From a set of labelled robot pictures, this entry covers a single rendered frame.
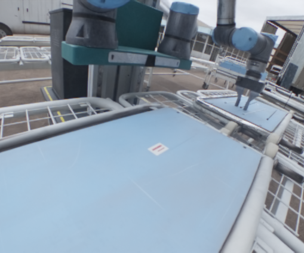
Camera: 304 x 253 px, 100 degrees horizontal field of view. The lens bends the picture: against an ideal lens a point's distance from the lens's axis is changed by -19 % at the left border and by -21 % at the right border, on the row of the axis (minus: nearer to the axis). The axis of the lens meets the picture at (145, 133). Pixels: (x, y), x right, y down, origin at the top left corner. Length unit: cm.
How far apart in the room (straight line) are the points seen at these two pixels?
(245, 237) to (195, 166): 15
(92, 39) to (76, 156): 38
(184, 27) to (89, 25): 48
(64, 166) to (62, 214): 9
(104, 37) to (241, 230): 59
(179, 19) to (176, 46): 13
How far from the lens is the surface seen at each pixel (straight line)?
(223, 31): 84
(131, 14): 83
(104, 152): 30
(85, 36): 57
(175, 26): 87
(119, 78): 94
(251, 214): 29
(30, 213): 24
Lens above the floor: 75
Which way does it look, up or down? 32 degrees down
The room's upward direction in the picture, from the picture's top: 13 degrees clockwise
